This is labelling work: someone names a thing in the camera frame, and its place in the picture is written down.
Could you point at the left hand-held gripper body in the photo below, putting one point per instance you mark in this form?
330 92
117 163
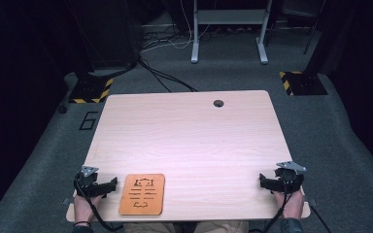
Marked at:
89 186

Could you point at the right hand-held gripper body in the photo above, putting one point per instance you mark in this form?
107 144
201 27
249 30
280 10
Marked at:
288 181

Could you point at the orange wooden cutout board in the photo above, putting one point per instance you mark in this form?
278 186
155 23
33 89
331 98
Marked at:
142 194

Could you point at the person's left hand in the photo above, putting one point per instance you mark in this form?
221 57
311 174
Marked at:
83 208

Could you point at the person's right hand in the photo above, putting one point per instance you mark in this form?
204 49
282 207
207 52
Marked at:
291 205

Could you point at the black wristband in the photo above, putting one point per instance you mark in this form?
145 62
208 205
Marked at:
81 223

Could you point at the small black round object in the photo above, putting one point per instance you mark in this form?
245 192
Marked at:
62 109

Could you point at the black round table grommet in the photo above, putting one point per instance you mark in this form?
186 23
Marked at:
218 103

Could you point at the dark cabinet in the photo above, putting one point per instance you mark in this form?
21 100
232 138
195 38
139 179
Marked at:
107 32

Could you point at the black stand pole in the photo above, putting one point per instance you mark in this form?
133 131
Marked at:
313 29

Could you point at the grey metal table bracket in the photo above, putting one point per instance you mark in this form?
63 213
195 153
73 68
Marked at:
68 201
313 202

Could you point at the black yellow striped base plate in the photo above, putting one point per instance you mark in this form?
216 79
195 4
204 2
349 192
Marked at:
90 90
302 83

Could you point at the white metal desk frame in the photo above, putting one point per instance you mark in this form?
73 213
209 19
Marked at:
230 16

